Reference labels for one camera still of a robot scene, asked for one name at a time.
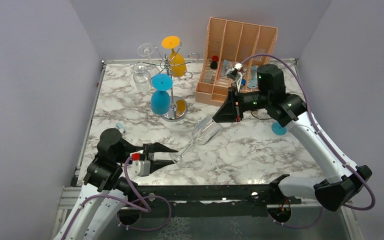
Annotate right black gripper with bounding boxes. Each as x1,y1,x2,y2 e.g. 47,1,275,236
211,86,271,124

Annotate short clear wine glass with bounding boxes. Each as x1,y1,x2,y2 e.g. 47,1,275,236
169,115,223,168

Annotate blue plastic goblet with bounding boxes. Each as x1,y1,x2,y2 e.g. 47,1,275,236
150,73,173,115
271,121,288,136

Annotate orange plastic goblet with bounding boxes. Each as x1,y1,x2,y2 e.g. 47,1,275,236
161,35,187,78

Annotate tall clear wine glass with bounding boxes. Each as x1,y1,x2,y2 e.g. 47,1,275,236
137,43,160,67

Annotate ribbed clear glass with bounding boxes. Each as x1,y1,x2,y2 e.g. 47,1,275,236
131,63,151,92

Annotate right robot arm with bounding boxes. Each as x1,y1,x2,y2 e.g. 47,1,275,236
212,64,372,212

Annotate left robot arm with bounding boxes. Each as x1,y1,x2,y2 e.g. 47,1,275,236
55,128,176,240

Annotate chrome wine glass rack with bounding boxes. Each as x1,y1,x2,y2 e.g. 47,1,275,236
137,41,201,123

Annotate small blue white clip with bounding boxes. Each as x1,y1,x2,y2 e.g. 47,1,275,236
115,122,125,131

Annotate peach desk organizer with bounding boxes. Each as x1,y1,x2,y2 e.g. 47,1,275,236
195,17,278,106

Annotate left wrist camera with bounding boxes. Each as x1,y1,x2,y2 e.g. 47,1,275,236
132,160,151,177

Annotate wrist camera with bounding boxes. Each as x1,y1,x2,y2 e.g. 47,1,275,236
225,62,244,91
132,160,151,177

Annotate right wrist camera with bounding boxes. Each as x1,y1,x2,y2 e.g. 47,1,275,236
225,62,244,91

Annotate black base frame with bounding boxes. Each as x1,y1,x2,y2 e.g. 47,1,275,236
119,184,301,219

